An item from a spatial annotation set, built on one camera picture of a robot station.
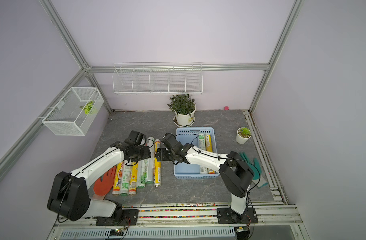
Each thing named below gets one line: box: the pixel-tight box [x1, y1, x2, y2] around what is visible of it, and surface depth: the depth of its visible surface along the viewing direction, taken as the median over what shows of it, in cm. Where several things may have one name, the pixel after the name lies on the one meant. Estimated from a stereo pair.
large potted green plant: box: [167, 93, 197, 127], surface depth 103 cm
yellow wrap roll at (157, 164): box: [153, 139, 162, 187], surface depth 88 cm
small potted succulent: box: [236, 127, 252, 145], surface depth 98 cm
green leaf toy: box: [79, 100, 95, 115], surface depth 84 cm
